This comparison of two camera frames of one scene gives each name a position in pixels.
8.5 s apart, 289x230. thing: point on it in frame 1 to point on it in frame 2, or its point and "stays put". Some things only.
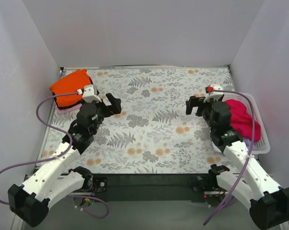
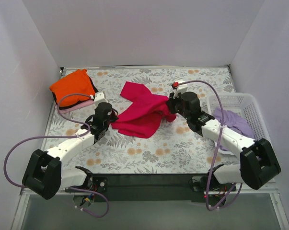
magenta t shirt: [241, 120] to [143, 120]
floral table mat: [153, 134] stays put
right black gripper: [199, 108] to [172, 103]
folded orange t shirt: [76, 81] stays put
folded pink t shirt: [68, 109] stays put
